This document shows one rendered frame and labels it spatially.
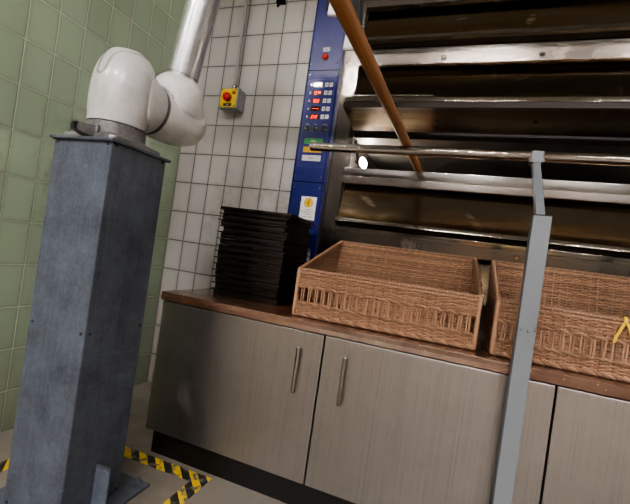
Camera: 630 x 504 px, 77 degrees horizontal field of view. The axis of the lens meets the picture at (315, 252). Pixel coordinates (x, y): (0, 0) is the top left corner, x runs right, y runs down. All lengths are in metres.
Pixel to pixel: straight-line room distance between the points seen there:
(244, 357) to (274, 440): 0.27
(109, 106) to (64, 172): 0.21
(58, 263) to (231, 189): 1.00
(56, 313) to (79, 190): 0.33
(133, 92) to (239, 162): 0.87
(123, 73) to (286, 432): 1.11
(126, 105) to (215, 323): 0.70
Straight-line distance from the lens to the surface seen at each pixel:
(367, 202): 1.74
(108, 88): 1.25
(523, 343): 1.09
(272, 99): 2.03
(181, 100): 1.38
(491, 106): 1.63
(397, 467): 1.25
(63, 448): 1.28
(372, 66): 0.89
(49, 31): 1.82
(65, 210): 1.23
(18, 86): 1.72
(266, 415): 1.33
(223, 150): 2.08
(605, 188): 1.77
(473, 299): 1.18
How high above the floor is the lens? 0.79
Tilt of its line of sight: level
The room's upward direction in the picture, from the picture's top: 8 degrees clockwise
